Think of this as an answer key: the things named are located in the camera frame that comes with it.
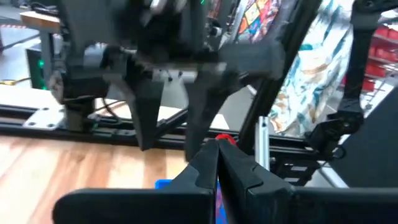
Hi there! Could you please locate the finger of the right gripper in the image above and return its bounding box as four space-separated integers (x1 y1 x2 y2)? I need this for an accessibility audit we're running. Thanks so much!
123 76 165 152
185 73 242 162

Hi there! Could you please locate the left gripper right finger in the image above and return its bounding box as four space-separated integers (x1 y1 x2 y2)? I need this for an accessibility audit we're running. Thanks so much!
217 140 398 224

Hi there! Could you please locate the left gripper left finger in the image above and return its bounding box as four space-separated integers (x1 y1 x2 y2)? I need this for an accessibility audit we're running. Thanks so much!
52 139 220 224

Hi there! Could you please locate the red rubber band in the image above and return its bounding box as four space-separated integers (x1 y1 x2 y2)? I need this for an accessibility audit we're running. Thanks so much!
215 133 238 147

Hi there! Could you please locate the multicoloured mosaic pattern cloth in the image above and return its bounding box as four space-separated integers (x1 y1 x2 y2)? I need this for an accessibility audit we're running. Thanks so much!
236 0 280 43

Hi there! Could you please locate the patterned white teal cloth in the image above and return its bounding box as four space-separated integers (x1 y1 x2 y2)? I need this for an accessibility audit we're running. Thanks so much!
267 0 355 138

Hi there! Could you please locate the silver corner plate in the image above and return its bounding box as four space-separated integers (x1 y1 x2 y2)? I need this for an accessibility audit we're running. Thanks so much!
23 107 65 130

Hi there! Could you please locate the black flat panel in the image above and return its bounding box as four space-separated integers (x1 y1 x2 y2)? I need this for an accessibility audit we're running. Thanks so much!
329 86 398 188

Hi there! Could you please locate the black computer tower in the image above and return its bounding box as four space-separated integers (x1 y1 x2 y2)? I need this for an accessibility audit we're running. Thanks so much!
26 46 47 91

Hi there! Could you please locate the red storage bins shelf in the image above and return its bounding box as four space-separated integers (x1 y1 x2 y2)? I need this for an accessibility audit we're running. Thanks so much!
341 24 398 93

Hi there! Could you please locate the wooden workbench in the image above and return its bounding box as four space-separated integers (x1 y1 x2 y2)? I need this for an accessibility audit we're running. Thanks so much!
20 11 62 34

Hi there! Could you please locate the black aluminium table frame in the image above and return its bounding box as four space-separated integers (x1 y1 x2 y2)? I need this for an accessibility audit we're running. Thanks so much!
0 0 388 187

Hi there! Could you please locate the silver aluminium bracket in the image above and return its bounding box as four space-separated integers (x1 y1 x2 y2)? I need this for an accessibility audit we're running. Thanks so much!
254 116 270 171

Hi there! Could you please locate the yellow extension cord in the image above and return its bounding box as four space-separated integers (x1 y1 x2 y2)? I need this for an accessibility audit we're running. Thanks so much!
0 77 32 86

